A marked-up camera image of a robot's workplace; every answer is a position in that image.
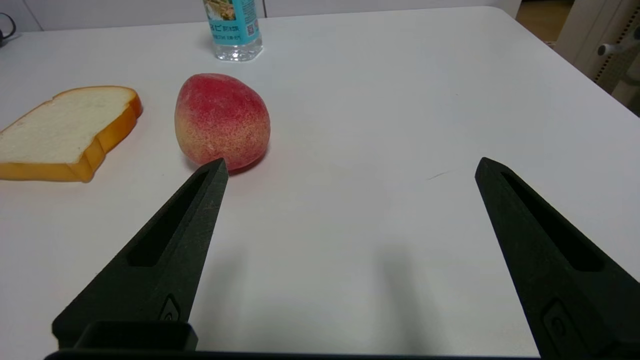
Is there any red yellow peach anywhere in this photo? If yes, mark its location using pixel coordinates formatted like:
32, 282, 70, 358
174, 73, 272, 172

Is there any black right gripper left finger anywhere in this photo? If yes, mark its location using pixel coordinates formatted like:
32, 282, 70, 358
51, 158, 230, 351

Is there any white side desk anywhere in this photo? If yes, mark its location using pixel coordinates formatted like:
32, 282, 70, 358
554, 0, 640, 117

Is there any clear water bottle blue label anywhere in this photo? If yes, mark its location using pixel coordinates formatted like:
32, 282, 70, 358
202, 0, 264, 62

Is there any white bread slice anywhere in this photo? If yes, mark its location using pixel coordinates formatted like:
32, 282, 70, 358
0, 85, 144, 183

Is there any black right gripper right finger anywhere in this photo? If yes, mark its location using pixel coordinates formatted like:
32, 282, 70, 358
474, 157, 640, 360

